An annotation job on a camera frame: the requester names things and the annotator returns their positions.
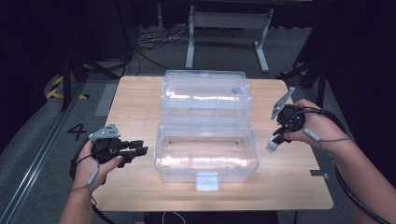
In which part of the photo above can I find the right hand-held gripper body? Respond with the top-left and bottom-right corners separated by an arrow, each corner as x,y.
270,87 -> 305,133

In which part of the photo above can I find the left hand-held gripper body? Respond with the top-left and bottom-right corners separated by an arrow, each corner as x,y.
88,123 -> 132,165

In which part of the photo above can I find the small white bottle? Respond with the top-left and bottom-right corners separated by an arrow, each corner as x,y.
265,133 -> 281,154

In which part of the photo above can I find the clear plastic storage box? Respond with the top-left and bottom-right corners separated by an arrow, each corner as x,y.
153,68 -> 262,192

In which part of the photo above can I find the person's right hand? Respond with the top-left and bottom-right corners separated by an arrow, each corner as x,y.
283,98 -> 350,154

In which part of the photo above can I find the person's left hand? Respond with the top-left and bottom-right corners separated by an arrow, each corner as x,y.
72,139 -> 124,191

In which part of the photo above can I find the black metal stand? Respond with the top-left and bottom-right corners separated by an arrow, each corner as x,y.
60,52 -> 121,112
276,59 -> 329,119

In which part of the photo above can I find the grey tape strip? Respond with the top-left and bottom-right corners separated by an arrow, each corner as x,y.
309,169 -> 331,180

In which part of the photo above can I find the grey floor plate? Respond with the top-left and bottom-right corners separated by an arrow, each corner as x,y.
94,83 -> 120,118

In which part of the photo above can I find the yellow black floor tape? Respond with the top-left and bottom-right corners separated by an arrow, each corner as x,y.
46,75 -> 90,101

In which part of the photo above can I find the grey right wrist strap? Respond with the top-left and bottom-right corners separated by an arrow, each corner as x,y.
303,127 -> 357,144

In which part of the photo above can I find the grey wrist strap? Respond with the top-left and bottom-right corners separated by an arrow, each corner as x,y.
303,127 -> 357,144
70,167 -> 101,207

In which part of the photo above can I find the grey left wrist strap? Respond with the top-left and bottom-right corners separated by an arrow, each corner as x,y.
70,167 -> 101,207

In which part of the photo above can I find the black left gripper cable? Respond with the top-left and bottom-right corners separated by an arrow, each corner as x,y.
69,136 -> 117,224

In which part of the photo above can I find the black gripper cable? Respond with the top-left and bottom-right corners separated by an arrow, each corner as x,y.
297,106 -> 391,224
69,136 -> 117,224

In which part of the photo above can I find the thin white cable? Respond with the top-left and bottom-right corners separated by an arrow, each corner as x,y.
162,211 -> 187,224

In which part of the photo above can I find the aluminium floor rail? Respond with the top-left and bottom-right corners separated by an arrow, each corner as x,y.
0,83 -> 86,224

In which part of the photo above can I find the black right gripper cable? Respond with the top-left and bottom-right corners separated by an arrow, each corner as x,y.
297,106 -> 391,224

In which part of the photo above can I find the bundle of floor cables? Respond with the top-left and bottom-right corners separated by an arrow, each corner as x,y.
134,25 -> 210,78

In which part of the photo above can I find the white metal desk frame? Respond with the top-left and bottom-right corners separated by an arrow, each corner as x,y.
185,4 -> 275,74

